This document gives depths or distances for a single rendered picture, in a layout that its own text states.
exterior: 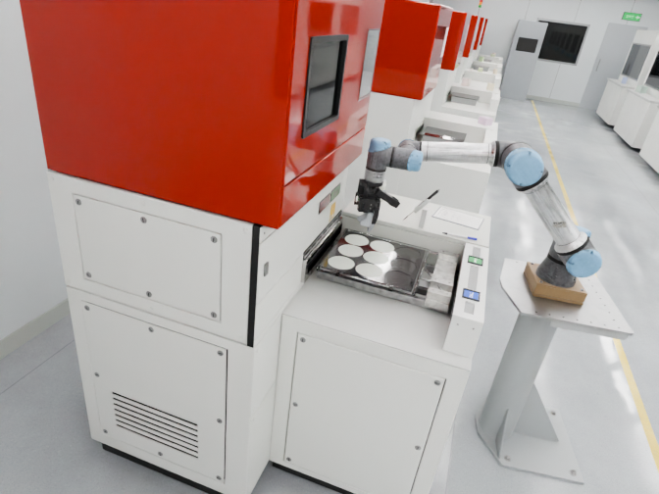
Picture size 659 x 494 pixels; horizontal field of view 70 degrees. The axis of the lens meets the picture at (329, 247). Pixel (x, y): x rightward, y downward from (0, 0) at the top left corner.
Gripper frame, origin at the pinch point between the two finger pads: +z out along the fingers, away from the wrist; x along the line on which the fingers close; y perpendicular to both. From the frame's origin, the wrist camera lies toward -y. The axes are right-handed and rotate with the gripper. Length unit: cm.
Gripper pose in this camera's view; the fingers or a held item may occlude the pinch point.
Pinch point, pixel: (370, 228)
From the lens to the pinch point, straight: 183.5
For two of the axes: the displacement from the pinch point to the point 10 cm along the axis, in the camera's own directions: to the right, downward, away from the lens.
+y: -9.7, -0.1, -2.3
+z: -1.2, 8.8, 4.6
